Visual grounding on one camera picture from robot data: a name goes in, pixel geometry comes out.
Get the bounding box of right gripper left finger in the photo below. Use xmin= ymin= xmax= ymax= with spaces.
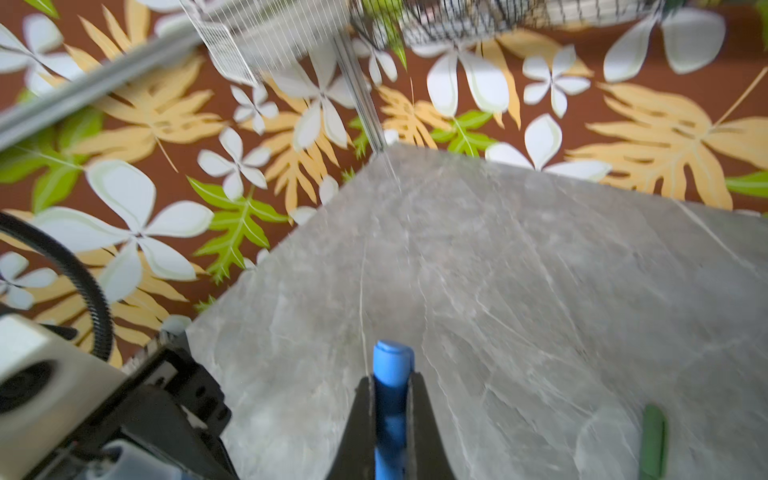
xmin=326 ymin=376 xmax=376 ymax=480

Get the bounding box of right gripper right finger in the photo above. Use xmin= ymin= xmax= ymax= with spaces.
xmin=406 ymin=372 xmax=456 ymax=480

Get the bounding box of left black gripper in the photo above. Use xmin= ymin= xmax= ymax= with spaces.
xmin=35 ymin=332 xmax=238 ymax=479

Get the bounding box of blue pen cap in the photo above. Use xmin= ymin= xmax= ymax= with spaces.
xmin=372 ymin=340 xmax=414 ymax=479

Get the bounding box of dark green pen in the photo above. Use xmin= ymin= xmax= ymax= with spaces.
xmin=638 ymin=404 xmax=668 ymax=480

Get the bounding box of white wire basket left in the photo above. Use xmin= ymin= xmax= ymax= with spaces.
xmin=181 ymin=0 xmax=350 ymax=85

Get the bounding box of black wire basket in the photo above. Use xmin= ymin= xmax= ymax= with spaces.
xmin=349 ymin=0 xmax=668 ymax=48

